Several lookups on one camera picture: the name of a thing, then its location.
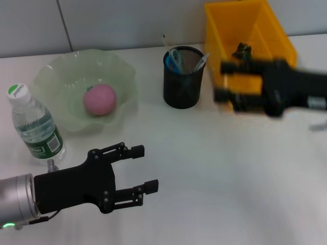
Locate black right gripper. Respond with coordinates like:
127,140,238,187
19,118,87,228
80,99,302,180
213,59,327,118

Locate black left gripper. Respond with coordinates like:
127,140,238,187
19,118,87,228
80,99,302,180
33,142,159,215

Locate green plastic wrapper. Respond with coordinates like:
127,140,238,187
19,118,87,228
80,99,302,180
232,42,253,61

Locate silver white ballpoint pen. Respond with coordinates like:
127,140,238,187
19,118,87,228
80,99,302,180
191,53,211,74

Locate blue scissors with cover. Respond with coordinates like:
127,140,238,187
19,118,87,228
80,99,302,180
165,48,197,99

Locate transparent plastic ruler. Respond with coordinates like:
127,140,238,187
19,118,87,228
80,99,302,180
160,34,191,76

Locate pink toy peach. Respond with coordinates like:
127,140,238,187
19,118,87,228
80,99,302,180
83,83,118,117

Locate clear water bottle green label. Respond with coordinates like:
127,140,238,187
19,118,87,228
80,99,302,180
6,82,66,166

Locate black mesh pen cup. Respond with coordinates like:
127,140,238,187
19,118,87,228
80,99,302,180
162,45,206,110

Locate pale green glass fruit plate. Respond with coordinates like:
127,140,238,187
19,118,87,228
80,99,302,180
30,50,140,133

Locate yellow plastic bin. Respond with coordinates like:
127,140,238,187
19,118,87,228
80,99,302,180
203,0,298,113

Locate left gripper cable with plug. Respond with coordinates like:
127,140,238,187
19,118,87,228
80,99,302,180
15,158,61,228

